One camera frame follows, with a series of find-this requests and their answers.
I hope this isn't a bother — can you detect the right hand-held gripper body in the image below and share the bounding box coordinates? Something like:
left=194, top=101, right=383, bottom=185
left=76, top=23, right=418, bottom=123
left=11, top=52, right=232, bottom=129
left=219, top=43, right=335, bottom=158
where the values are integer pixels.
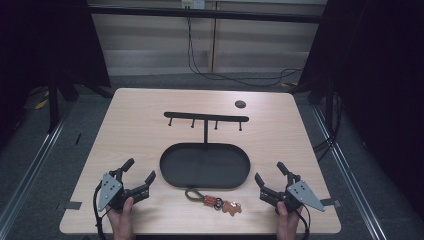
left=282, top=173, right=327, bottom=213

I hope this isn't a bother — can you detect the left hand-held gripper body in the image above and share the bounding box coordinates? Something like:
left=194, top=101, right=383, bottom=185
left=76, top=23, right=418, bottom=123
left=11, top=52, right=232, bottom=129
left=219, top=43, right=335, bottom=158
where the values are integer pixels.
left=97, top=169, right=135, bottom=213

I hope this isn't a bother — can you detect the person's left hand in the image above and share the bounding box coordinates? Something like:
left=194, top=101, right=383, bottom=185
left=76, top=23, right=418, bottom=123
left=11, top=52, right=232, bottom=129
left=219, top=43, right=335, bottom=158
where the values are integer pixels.
left=105, top=196, right=136, bottom=240

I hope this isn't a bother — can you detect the person's right hand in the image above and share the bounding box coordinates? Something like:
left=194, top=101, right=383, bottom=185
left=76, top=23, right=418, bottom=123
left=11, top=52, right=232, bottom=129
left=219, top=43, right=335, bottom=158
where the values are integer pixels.
left=275, top=201, right=304, bottom=240

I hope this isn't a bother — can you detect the grey tape strip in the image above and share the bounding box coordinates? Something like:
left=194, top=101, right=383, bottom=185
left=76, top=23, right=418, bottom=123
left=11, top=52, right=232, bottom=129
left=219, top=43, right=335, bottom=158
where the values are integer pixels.
left=319, top=197, right=342, bottom=209
left=62, top=200, right=83, bottom=211

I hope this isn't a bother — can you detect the black key rack with tray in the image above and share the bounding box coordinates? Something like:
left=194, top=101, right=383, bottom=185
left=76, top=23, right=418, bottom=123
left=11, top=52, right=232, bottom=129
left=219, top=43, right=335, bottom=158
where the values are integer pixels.
left=159, top=111, right=252, bottom=190

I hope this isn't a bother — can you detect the black metal stand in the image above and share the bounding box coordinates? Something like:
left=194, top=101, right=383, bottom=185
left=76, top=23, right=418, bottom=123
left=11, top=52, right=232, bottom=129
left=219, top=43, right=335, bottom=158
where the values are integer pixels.
left=46, top=71, right=114, bottom=135

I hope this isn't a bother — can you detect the yellow floor scrap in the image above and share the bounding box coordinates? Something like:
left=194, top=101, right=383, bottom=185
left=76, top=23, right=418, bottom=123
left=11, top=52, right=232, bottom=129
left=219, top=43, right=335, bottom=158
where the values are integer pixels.
left=34, top=90, right=50, bottom=111

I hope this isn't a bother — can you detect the dark curtain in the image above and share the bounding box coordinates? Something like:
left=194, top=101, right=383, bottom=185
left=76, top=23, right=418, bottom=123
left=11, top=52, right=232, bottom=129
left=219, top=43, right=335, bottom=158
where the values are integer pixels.
left=297, top=0, right=424, bottom=214
left=0, top=0, right=112, bottom=148

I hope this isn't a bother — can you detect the black horizontal bar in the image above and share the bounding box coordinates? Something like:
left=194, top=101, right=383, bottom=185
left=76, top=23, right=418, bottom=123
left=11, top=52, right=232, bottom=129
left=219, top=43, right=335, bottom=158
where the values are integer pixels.
left=87, top=4, right=325, bottom=24

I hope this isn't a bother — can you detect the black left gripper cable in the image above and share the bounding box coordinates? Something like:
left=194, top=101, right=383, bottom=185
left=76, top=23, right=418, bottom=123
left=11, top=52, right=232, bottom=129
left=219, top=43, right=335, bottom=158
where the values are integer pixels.
left=92, top=181, right=110, bottom=240

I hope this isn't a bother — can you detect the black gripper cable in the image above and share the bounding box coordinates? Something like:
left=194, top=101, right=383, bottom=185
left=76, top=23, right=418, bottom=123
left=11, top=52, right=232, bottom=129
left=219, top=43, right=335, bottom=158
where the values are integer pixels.
left=295, top=207, right=312, bottom=240
left=92, top=181, right=110, bottom=240

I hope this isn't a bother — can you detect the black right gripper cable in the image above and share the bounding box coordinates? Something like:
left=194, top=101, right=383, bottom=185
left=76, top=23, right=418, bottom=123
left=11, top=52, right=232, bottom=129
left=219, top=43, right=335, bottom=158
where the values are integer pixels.
left=295, top=207, right=312, bottom=240

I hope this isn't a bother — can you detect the aluminium floor rail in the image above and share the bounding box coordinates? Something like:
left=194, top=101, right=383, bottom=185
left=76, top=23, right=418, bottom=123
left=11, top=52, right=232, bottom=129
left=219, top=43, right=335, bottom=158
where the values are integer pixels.
left=311, top=105, right=389, bottom=240
left=0, top=99, right=74, bottom=236

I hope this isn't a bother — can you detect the black cable bundle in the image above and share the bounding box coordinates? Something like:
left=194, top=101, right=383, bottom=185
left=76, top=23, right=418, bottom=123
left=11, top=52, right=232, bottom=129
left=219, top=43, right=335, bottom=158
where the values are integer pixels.
left=312, top=90, right=345, bottom=163

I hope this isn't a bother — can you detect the keychain with orange clip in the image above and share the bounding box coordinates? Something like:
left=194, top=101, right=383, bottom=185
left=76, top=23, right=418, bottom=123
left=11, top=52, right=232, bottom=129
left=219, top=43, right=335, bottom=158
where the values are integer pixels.
left=184, top=187, right=243, bottom=218

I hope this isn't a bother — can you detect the black wall cable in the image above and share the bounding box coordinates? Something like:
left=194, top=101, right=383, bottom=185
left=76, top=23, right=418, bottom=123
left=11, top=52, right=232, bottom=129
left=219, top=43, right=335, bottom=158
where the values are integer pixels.
left=186, top=6, right=306, bottom=89

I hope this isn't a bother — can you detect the white wall socket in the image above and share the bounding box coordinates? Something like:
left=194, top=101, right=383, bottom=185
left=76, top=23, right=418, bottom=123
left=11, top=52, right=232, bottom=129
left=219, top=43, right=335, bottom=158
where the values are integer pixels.
left=180, top=0, right=206, bottom=10

